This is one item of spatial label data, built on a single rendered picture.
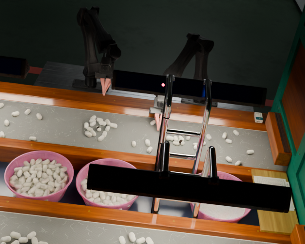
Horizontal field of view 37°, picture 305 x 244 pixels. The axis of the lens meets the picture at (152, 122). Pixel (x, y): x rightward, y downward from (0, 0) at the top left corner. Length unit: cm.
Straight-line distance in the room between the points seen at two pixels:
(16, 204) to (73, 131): 50
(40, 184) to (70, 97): 58
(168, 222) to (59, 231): 40
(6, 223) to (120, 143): 62
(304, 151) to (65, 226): 95
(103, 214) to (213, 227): 41
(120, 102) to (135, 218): 73
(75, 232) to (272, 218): 74
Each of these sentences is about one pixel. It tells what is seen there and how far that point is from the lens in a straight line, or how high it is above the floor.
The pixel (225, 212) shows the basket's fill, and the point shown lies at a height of 73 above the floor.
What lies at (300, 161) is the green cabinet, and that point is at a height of 91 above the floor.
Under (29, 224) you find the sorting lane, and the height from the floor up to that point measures 74.
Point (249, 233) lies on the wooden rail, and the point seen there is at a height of 77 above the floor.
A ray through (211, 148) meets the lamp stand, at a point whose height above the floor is 112.
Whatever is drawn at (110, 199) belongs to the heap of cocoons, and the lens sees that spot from 183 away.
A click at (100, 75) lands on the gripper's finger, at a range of 214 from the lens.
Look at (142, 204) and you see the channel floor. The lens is 189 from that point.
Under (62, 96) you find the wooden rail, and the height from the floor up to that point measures 76.
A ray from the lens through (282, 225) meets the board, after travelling 182.
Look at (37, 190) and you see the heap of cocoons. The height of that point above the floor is 75.
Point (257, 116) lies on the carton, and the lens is 230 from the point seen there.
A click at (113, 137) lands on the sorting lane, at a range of 208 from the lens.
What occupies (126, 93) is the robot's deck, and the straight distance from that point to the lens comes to 250.
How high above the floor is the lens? 207
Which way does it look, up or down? 37 degrees down
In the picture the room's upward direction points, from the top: 7 degrees clockwise
